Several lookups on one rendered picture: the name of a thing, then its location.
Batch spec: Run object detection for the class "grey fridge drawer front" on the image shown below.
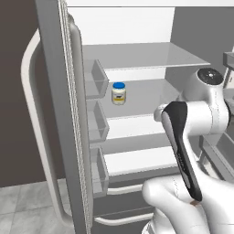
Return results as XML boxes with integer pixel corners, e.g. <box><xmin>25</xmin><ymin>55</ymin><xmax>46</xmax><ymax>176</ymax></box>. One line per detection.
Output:
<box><xmin>91</xmin><ymin>192</ymin><xmax>154</xmax><ymax>234</ymax></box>
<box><xmin>107</xmin><ymin>167</ymin><xmax>181</xmax><ymax>196</ymax></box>

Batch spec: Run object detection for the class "grey left fridge door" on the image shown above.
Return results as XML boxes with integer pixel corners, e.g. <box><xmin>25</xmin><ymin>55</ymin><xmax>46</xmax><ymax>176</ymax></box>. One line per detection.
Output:
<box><xmin>34</xmin><ymin>0</ymin><xmax>111</xmax><ymax>234</ymax></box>

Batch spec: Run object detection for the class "grey fridge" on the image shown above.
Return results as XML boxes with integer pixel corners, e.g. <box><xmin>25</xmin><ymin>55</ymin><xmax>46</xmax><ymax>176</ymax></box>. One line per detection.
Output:
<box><xmin>65</xmin><ymin>0</ymin><xmax>234</xmax><ymax>234</ymax></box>

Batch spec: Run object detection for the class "grey door bin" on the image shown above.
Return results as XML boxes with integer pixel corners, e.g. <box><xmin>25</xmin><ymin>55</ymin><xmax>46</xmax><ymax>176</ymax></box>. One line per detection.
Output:
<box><xmin>83</xmin><ymin>58</ymin><xmax>110</xmax><ymax>101</ymax></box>
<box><xmin>86</xmin><ymin>99</ymin><xmax>111</xmax><ymax>144</ymax></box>
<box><xmin>89</xmin><ymin>146</ymin><xmax>111</xmax><ymax>198</ymax></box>

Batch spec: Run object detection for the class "white jar with blue lid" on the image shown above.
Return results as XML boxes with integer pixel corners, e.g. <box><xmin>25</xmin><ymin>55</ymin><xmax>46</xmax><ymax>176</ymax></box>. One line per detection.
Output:
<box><xmin>111</xmin><ymin>81</ymin><xmax>127</xmax><ymax>106</ymax></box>

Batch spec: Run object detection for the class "pale fridge drawer handle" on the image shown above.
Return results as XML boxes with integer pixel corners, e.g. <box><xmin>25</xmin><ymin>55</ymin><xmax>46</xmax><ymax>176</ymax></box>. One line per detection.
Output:
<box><xmin>93</xmin><ymin>212</ymin><xmax>154</xmax><ymax>227</ymax></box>
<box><xmin>107</xmin><ymin>184</ymin><xmax>144</xmax><ymax>197</ymax></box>

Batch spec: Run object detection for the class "pale curved fridge door handle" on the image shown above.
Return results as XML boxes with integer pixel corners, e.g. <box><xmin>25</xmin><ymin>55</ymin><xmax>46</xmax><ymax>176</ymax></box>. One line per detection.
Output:
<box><xmin>20</xmin><ymin>28</ymin><xmax>76</xmax><ymax>229</ymax></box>

